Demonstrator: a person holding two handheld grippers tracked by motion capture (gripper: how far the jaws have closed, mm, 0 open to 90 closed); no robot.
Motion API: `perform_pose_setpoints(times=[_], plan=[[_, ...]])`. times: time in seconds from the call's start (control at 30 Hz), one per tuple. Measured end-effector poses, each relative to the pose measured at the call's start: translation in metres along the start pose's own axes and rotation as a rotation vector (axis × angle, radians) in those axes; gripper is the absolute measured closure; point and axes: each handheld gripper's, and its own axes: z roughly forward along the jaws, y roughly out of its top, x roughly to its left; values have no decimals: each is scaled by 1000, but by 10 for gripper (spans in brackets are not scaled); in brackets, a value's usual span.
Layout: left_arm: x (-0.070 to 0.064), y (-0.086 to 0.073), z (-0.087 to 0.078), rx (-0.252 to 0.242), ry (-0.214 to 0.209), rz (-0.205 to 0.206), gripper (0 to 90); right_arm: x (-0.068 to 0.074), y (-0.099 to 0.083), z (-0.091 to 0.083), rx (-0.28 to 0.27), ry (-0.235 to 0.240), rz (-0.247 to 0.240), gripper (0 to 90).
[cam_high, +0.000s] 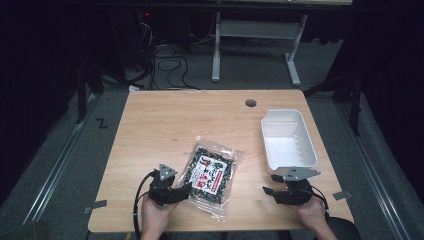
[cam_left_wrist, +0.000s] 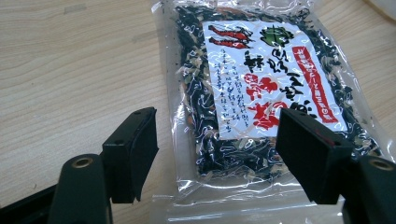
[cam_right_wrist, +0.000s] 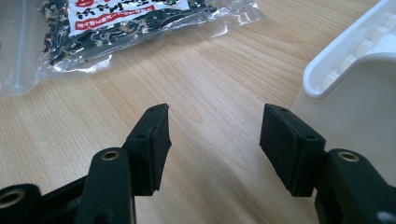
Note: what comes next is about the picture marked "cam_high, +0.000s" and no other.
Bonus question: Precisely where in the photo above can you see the black floor cables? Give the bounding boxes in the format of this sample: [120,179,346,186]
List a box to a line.
[145,42,202,91]

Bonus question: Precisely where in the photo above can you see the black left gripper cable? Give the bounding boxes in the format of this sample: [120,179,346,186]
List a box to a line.
[132,170,157,240]

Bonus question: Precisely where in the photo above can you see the metal floor rail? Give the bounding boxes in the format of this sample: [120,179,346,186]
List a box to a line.
[335,102,412,240]
[22,93,98,225]

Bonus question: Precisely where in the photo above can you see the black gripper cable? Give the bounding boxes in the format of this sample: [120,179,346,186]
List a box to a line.
[132,170,157,240]
[310,184,331,221]

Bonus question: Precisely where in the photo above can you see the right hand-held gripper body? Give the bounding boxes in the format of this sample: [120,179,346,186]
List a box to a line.
[273,166,322,206]

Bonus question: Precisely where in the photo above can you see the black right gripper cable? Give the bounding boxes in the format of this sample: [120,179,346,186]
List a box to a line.
[310,184,331,221]

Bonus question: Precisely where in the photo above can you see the clear packet of dried seaweed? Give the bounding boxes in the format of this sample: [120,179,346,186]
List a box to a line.
[177,134,246,223]

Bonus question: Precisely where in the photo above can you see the person's right hand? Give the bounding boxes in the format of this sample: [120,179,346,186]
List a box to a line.
[288,195,327,228]

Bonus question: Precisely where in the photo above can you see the black metal stand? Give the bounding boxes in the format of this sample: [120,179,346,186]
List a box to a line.
[302,72,364,137]
[75,62,105,125]

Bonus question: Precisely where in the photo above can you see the dark computer with red light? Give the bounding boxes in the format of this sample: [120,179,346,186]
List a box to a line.
[132,9,159,72]

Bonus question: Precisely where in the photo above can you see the grey tape strip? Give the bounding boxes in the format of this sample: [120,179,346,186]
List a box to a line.
[82,199,108,215]
[332,189,353,202]

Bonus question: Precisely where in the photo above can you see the white metal desk frame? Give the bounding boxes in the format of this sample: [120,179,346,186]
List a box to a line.
[211,11,310,87]

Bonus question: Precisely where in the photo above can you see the black round stool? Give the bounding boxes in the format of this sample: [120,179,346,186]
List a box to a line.
[327,216,362,240]

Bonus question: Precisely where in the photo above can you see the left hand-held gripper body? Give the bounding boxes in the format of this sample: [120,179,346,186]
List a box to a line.
[147,162,179,207]

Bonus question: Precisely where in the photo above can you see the white plastic bin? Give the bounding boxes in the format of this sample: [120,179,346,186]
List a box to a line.
[260,108,319,177]

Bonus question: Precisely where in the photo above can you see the person's left hand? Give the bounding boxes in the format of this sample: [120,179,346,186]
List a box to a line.
[140,193,180,234]

